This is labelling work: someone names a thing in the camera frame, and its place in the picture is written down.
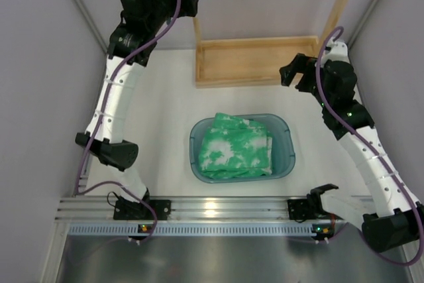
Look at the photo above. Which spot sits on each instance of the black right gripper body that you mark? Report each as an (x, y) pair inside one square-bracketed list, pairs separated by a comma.
[(304, 73)]

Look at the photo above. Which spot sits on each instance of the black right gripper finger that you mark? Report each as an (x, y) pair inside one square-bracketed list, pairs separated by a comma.
[(297, 65), (305, 84)]

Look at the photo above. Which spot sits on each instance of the green white tie-dye trousers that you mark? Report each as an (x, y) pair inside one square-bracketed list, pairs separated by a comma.
[(234, 147)]

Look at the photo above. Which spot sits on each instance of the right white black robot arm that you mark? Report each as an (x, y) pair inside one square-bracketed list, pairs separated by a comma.
[(395, 215)]

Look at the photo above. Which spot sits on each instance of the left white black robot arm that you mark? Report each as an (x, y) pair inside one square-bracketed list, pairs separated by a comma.
[(127, 56)]

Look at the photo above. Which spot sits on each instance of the wooden rack base tray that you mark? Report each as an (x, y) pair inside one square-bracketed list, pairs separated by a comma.
[(247, 62)]

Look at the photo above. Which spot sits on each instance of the teal plastic basin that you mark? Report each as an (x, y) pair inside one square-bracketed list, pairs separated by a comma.
[(283, 154)]

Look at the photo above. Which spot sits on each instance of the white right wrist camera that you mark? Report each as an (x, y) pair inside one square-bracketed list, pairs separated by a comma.
[(335, 50)]

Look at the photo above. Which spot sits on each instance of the left wooden rack post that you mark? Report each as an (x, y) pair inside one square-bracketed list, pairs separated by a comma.
[(197, 31)]

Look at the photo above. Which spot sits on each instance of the left aluminium frame profile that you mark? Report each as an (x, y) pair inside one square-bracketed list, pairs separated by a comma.
[(90, 24)]

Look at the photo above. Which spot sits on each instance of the aluminium mounting rail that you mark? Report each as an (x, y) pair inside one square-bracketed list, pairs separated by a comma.
[(191, 217)]

